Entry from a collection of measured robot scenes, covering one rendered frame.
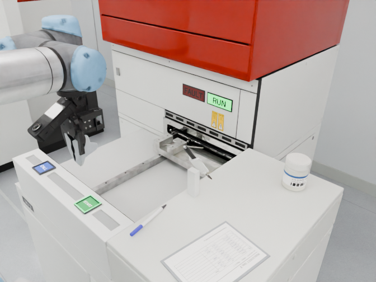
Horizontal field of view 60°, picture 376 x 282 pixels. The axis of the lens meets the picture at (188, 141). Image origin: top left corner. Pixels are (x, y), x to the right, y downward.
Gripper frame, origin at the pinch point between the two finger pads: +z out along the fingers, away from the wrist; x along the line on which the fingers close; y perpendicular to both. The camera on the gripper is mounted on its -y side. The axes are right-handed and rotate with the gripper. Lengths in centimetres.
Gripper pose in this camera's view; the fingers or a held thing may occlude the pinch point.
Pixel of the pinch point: (77, 162)
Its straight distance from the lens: 89.7
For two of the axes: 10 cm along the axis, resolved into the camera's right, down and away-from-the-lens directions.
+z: -0.1, 8.7, 5.0
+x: -7.3, -3.5, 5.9
